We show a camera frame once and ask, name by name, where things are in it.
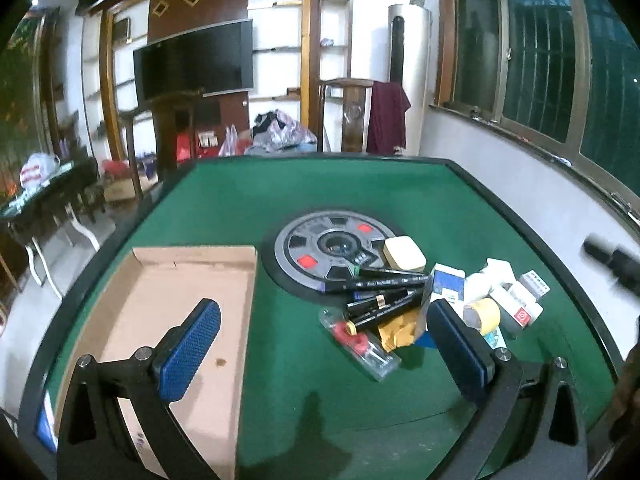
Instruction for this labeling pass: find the blue cartoon tissue pack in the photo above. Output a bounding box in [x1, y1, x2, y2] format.
[482, 326, 508, 350]

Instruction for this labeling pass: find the red white medicine box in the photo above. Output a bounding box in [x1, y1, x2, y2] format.
[489, 282, 544, 337]

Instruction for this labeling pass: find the yellow tape roll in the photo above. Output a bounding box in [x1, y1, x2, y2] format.
[463, 298, 501, 336]

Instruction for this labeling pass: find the yellow padded envelope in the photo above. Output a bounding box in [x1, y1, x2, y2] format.
[378, 308, 420, 352]

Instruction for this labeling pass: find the blue white medicine box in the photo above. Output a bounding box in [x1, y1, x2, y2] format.
[430, 263, 465, 304]

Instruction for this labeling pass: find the clear packet with red part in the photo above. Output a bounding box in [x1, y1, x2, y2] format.
[318, 308, 401, 382]

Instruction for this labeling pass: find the black marker gold band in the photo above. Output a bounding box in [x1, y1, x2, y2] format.
[345, 287, 423, 318]

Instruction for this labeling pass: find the black marker purple cap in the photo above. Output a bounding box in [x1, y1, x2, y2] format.
[320, 275, 428, 294]

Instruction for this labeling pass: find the black marker green cap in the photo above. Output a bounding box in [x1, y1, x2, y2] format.
[354, 266, 427, 278]

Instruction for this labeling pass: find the white small carton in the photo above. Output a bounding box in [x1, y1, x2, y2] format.
[518, 270, 550, 300]

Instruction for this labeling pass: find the white pill bottle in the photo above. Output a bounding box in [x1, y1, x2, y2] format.
[463, 272, 494, 304]
[480, 258, 516, 286]

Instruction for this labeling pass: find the brown cardboard box tray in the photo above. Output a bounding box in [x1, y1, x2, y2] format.
[55, 246, 257, 479]

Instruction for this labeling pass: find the round grey mahjong table hub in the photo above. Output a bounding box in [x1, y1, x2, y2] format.
[259, 208, 405, 306]

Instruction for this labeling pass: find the black side table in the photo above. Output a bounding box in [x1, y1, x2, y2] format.
[1, 156, 101, 300]

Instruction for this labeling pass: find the cream rounded plastic case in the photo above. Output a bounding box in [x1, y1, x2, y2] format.
[383, 235, 427, 272]

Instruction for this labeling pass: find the window with green grille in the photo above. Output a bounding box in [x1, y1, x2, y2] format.
[436, 0, 639, 203]

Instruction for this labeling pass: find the white red plastic bag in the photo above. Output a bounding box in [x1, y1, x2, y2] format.
[20, 153, 61, 192]

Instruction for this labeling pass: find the dark wooden chair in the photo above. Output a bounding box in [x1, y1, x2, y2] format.
[118, 88, 204, 202]

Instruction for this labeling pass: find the pile of clothes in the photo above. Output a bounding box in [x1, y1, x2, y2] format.
[244, 110, 318, 156]

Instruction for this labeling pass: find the maroon cloth on chair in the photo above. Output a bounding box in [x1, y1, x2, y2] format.
[367, 81, 411, 155]

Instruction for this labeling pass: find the wooden chair with carving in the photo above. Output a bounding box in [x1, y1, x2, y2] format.
[317, 78, 374, 153]

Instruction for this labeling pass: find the white standing air conditioner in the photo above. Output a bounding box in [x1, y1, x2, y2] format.
[388, 3, 432, 156]

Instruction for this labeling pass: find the black flat television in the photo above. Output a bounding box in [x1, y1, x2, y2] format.
[134, 20, 254, 102]

